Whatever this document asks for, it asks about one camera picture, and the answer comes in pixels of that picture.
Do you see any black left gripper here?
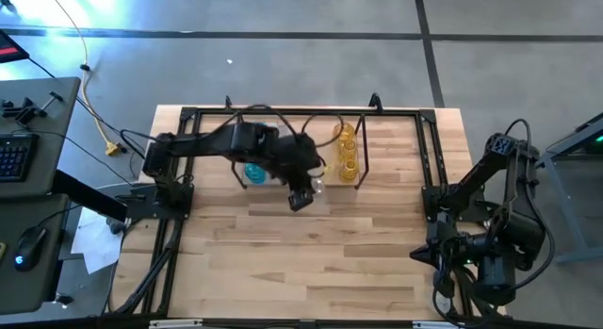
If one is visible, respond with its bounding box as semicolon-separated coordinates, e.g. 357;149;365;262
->
275;133;334;191

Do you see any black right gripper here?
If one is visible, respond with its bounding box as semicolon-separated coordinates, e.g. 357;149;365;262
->
408;222;477;276

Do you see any clear round glass vase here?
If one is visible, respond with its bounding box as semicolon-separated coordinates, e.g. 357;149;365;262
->
308;175;328;197

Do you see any yellow ribbed glass vase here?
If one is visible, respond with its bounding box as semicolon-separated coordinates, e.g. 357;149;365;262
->
338;158;361;183

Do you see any tall yellow glass vase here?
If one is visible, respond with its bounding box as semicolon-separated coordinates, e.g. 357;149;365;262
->
337;139;359;163

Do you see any yellow square glass bottle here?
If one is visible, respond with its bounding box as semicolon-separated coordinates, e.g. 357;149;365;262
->
332;121;357;142

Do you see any teal embossed glass vase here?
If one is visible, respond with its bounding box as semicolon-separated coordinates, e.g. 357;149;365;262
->
243;162;269;185

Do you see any black-framed wooden shelf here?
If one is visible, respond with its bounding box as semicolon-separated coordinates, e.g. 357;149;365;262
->
230;112;371;191

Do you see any blue-grey table stand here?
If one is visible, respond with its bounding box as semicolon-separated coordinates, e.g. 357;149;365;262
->
517;110;603;265

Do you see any black diagonal bar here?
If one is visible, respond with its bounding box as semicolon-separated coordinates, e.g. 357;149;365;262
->
50;168;129;222

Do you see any white paper sheet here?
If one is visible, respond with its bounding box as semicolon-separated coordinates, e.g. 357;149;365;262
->
70;206;124;275

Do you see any grey desk top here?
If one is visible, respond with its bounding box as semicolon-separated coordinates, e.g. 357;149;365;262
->
0;75;82;201
0;192;72;316

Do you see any black computer mouse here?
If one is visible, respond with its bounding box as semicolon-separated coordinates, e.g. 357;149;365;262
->
12;224;49;272

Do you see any black desk clamp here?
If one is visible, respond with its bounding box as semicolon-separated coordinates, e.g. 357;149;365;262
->
0;90;65;127

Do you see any black keyboard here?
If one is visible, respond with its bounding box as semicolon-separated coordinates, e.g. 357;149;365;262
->
0;132;41;183

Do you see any black device with red light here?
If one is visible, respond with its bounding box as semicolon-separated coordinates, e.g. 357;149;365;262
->
0;29;30;65

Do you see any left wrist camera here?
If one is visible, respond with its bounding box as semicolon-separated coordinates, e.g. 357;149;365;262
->
287;189;316;213

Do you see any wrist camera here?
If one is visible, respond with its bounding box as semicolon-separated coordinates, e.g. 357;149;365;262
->
287;189;316;213
435;271;457;301

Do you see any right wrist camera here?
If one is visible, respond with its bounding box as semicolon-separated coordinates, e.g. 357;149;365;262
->
435;271;457;301

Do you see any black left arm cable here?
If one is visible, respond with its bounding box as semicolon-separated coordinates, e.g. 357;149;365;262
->
120;104;346;160

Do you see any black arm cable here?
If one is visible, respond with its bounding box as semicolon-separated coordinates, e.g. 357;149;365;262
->
120;104;346;160
431;117;557;328

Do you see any white bracket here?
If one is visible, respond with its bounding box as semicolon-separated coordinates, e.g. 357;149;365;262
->
412;320;466;329
149;318;204;329

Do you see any black aluminium table frame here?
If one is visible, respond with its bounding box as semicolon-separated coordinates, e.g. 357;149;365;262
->
106;105;509;321

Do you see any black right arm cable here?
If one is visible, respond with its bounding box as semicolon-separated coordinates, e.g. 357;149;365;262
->
431;117;557;328

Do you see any yellow extension cable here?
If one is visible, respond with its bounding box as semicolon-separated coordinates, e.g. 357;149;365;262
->
44;0;122;156

